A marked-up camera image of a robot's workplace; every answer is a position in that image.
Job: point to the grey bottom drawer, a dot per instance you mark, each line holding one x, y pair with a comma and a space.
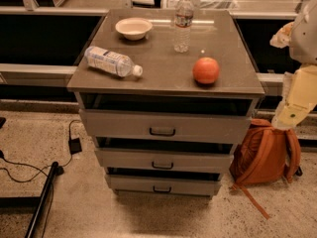
163, 185

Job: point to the grey drawer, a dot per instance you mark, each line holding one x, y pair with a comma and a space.
163, 185
165, 126
163, 161

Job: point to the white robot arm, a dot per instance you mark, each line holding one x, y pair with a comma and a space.
299, 92

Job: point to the grey drawer cabinet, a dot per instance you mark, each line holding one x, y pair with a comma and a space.
167, 84

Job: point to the grey top drawer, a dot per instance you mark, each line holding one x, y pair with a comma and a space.
165, 126

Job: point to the grey middle drawer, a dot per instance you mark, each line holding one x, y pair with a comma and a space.
163, 161

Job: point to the red apple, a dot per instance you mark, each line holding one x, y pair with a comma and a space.
206, 70

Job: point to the lying clear water bottle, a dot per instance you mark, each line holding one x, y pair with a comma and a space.
112, 62

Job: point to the white paper bowl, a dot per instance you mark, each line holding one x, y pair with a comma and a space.
134, 29

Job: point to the black power adapter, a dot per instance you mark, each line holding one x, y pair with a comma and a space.
74, 146

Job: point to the upright clear water bottle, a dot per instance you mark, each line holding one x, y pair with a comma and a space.
184, 11

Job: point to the orange backpack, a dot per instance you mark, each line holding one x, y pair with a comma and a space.
265, 155

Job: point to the black stand leg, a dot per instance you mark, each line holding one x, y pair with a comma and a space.
38, 203

